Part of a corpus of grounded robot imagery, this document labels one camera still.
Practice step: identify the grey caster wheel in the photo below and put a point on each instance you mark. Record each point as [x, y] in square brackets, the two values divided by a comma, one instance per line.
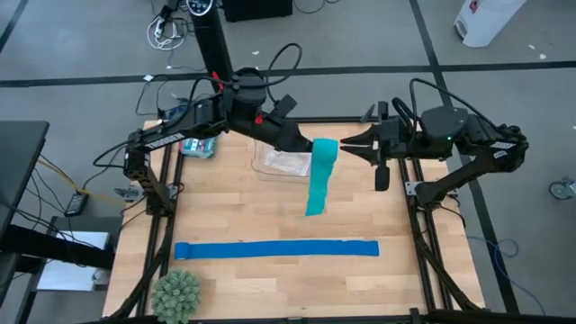
[562, 189]

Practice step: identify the black aluminium table frame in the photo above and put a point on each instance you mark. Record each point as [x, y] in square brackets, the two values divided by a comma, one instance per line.
[164, 243]

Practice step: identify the black desk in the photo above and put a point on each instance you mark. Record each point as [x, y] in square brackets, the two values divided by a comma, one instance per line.
[18, 153]

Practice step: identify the teal elastic bandage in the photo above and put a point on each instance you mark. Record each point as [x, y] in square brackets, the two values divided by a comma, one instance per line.
[320, 180]

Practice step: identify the clear plastic container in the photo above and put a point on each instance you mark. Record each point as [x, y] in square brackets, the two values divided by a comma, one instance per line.
[261, 173]

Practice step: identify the blue elastic bandage strip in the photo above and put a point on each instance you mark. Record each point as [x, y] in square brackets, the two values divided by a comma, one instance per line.
[279, 249]

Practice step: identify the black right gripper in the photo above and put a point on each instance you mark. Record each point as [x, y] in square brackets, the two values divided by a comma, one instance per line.
[396, 139]

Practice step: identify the black box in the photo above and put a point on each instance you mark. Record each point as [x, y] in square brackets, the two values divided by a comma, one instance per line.
[256, 9]

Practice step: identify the black tower fan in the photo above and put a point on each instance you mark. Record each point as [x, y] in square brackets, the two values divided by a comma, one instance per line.
[211, 36]

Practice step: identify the white shelf board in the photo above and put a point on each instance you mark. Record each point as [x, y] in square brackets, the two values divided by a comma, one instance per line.
[67, 274]

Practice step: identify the white trash bin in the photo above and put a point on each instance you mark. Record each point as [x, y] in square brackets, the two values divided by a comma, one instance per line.
[486, 22]

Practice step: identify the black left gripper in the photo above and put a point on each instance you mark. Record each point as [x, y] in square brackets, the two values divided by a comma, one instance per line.
[285, 135]

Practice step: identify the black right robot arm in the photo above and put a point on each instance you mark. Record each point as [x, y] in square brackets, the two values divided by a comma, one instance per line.
[450, 130]

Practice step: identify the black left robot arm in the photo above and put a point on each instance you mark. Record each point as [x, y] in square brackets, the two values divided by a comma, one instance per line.
[171, 137]

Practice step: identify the black power adapter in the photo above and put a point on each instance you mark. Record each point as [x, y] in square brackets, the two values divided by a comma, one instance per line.
[76, 204]

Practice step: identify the green spiky plant ball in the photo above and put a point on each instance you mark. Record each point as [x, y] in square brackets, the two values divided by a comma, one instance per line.
[175, 297]

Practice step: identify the teal wipes pack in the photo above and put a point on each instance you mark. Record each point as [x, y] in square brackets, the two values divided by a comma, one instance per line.
[198, 148]

